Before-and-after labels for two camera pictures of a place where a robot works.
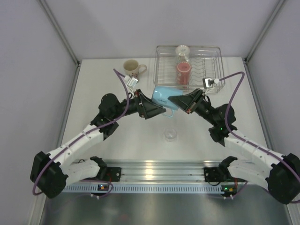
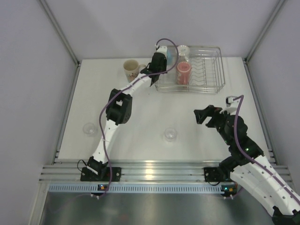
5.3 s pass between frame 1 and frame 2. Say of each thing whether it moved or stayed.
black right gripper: moved
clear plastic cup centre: stayed
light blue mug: moved
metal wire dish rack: stayed
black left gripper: moved
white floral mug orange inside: stayed
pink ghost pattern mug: stayed
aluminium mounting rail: stayed
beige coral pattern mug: stayed
